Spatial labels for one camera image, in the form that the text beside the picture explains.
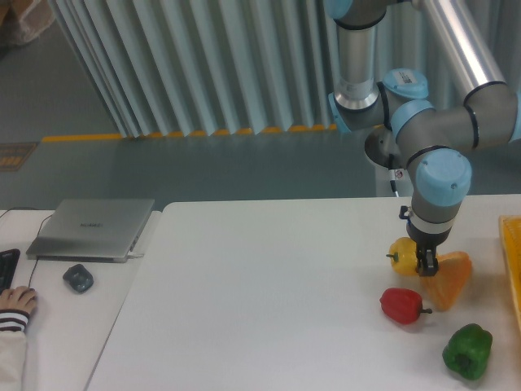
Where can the green bell pepper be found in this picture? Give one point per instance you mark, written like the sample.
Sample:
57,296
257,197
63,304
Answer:
468,351

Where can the black keyboard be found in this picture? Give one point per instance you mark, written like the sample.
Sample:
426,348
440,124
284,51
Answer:
8,263

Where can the yellow bell pepper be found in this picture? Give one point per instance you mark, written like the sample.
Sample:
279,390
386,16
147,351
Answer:
402,255

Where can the yellow woven basket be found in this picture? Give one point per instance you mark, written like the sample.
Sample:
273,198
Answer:
509,230

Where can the dark earbuds case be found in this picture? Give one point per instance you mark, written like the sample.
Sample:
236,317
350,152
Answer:
78,278

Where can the striped cuff cream sleeve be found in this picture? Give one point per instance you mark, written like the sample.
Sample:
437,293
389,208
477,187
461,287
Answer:
13,348

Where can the white corrugated partition screen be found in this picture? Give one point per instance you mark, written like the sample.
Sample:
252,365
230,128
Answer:
165,66

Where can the red bell pepper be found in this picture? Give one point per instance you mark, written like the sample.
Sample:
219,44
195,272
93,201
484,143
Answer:
402,305

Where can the white laptop plug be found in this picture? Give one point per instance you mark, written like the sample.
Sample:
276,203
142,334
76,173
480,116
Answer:
133,255

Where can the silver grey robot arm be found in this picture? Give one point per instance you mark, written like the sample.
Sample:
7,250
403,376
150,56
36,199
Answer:
426,142

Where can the person's right hand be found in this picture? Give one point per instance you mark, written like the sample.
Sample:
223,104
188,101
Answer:
21,299

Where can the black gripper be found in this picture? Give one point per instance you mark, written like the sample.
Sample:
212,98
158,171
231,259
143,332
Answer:
427,262

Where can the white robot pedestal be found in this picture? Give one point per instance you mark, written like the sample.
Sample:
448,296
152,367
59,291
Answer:
391,178

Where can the silver closed laptop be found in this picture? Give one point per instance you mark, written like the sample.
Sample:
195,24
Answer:
92,230

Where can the cardboard box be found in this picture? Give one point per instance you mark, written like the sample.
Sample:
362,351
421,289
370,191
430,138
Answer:
23,21

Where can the orange bread wedge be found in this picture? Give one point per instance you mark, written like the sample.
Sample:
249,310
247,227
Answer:
446,285

